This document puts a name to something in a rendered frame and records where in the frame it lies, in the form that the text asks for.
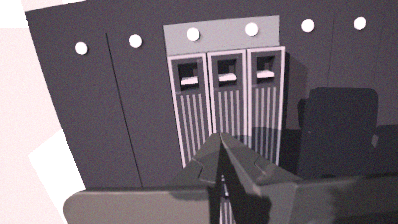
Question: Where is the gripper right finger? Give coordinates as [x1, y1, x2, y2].
[220, 132, 398, 224]

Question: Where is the black metal rack frame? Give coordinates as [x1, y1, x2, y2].
[24, 0, 398, 188]

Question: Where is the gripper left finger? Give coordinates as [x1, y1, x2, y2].
[61, 133, 222, 224]

